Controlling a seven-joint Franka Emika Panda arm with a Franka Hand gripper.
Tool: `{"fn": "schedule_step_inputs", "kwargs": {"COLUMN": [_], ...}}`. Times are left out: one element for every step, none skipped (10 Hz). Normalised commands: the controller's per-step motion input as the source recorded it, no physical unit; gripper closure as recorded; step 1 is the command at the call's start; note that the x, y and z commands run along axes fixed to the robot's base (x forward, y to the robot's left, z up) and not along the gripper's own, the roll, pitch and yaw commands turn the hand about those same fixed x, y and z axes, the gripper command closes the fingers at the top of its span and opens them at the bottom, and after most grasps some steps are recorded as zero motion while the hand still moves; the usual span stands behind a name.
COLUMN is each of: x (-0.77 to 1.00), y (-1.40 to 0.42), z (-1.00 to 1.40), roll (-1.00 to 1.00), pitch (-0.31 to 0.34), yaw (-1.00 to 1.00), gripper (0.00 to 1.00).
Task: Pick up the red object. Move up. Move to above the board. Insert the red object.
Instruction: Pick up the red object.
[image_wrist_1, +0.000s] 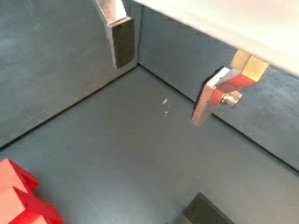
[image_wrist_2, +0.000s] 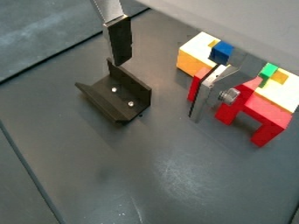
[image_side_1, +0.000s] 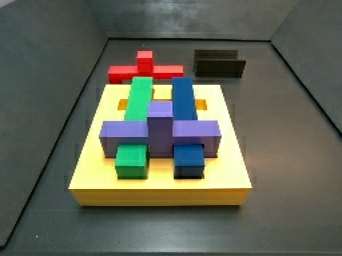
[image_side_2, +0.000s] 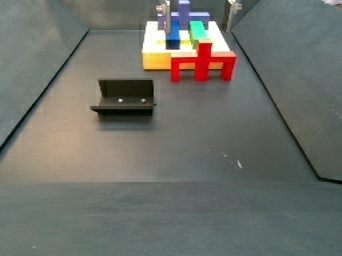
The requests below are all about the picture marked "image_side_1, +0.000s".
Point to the red cross-shaped block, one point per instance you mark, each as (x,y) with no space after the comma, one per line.
(144,68)

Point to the blue long block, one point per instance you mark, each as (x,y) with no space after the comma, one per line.
(188,156)

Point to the purple cross-shaped block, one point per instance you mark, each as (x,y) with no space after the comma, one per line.
(160,132)

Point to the green long block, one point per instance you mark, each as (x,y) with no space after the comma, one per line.
(131,161)

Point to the yellow base board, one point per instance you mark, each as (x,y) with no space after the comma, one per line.
(224,186)

